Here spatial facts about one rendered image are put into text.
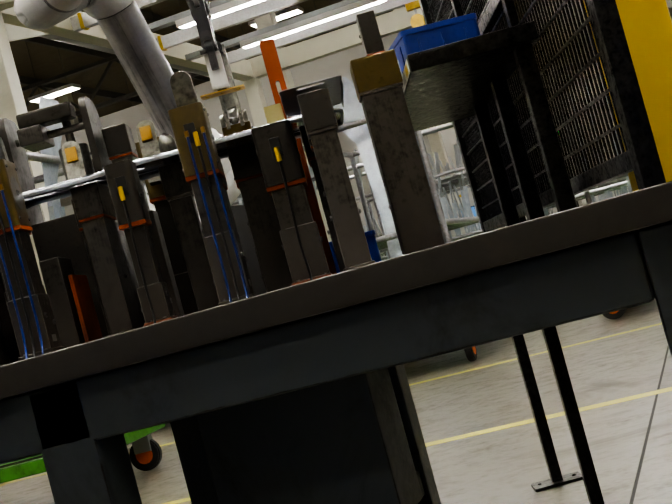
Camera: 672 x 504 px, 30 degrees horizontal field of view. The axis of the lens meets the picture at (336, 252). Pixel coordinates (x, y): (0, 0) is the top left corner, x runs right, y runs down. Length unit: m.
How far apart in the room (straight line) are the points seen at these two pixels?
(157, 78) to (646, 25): 1.47
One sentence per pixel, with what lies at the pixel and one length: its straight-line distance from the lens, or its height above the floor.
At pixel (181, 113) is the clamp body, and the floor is 1.03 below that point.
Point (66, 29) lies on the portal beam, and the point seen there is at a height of 3.28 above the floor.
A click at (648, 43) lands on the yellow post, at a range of 1.88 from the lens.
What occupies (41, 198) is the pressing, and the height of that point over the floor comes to 1.00.
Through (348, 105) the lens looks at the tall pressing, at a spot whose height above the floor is 1.93.
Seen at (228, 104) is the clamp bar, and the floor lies 1.09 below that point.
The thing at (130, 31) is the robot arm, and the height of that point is 1.39.
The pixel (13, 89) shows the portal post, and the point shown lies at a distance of 9.31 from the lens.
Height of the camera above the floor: 0.68
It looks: 2 degrees up
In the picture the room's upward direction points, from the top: 15 degrees counter-clockwise
